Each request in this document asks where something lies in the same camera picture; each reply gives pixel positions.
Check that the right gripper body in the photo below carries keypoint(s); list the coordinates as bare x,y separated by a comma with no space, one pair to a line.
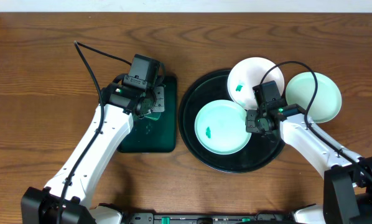
255,122

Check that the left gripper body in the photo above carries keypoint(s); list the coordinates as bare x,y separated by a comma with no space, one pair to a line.
158,99

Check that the mint plate front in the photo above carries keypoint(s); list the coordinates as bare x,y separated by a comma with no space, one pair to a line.
220,127

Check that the mint plate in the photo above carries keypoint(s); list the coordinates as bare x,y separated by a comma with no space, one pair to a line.
327,102
220,127

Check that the green sponge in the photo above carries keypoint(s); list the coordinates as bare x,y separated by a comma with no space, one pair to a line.
153,116

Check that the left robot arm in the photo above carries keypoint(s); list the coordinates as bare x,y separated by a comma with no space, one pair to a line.
66,197

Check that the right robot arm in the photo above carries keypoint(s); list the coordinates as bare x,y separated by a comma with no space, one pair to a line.
347,191

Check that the black round tray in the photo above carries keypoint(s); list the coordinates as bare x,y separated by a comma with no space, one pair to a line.
258,152

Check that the black rectangular tray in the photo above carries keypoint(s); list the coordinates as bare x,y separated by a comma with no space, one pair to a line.
148,136

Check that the white plate with green stain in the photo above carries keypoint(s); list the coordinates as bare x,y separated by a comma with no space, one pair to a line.
243,77

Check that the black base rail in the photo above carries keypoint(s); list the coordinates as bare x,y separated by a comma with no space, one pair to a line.
204,218

